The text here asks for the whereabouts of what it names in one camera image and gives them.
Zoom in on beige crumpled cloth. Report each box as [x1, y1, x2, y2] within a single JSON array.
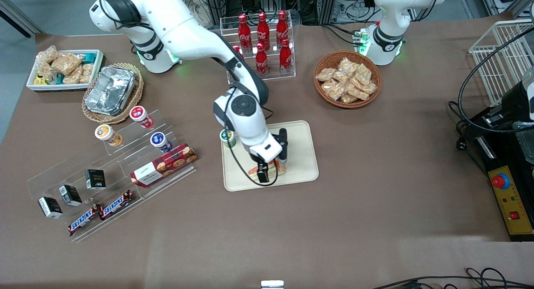
[[184, 0, 214, 30]]

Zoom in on blue lid cup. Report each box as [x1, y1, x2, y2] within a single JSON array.
[[150, 132, 173, 153]]

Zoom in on dark metal bar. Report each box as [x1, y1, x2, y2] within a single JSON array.
[[0, 0, 44, 38]]

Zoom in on white rectangular snack bin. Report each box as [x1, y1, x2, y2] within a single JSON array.
[[26, 49, 105, 92]]

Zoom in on small black white box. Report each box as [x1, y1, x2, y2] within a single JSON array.
[[86, 169, 106, 190], [38, 196, 63, 219], [58, 184, 83, 206]]

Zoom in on yellow emergency stop panel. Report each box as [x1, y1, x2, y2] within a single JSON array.
[[487, 166, 534, 236]]

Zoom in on red cookie box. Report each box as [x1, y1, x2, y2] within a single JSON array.
[[130, 143, 198, 187]]

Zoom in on aluminium equipment rack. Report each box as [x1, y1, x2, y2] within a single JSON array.
[[200, 0, 376, 25]]

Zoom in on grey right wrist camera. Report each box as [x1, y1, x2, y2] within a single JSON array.
[[277, 128, 289, 164]]

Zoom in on black floor cables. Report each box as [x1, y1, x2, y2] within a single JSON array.
[[371, 267, 534, 289]]

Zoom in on clear acrylic stepped display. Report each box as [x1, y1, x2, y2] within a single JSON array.
[[26, 109, 197, 243]]

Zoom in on round wicker basket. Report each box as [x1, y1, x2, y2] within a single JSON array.
[[314, 50, 382, 109]]

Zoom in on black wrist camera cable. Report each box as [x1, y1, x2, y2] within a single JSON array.
[[224, 95, 279, 188]]

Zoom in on orange lid cup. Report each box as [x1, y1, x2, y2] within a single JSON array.
[[94, 124, 123, 147]]

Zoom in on red lid cup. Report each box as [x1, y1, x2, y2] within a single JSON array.
[[129, 106, 154, 129]]

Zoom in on triangular sandwich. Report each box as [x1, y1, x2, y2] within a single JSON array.
[[248, 159, 288, 177]]

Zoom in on clear acrylic bottle rack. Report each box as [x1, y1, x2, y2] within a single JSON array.
[[220, 13, 296, 85]]

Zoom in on large black cable loop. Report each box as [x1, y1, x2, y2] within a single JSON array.
[[458, 26, 534, 133]]

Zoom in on beige plastic tray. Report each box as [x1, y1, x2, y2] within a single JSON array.
[[221, 120, 320, 192]]

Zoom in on green lid cup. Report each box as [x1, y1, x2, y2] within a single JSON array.
[[220, 129, 237, 149]]

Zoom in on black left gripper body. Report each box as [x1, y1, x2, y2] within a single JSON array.
[[480, 81, 532, 129]]

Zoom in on oval wicker basket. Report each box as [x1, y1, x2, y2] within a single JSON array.
[[81, 63, 144, 125]]

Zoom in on black cable with plug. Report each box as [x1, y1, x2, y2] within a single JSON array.
[[448, 101, 470, 152]]

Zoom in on snickers chocolate bar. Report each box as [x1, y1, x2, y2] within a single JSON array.
[[99, 190, 135, 221], [68, 204, 103, 236]]

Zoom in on white wire basket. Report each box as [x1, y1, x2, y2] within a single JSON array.
[[468, 19, 534, 106]]

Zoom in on aluminium foil container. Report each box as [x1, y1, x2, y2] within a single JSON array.
[[85, 66, 138, 116]]

